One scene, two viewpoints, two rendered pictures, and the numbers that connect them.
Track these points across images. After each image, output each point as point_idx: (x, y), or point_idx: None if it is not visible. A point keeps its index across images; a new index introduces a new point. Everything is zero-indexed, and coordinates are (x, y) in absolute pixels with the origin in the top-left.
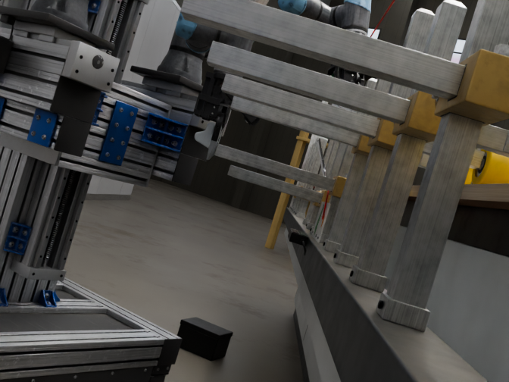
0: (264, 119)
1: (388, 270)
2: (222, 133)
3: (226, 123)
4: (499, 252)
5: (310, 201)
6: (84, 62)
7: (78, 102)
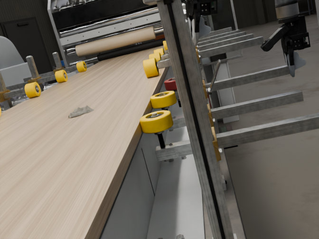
0: (246, 47)
1: (155, 155)
2: (289, 58)
3: (286, 51)
4: (162, 83)
5: (226, 204)
6: None
7: None
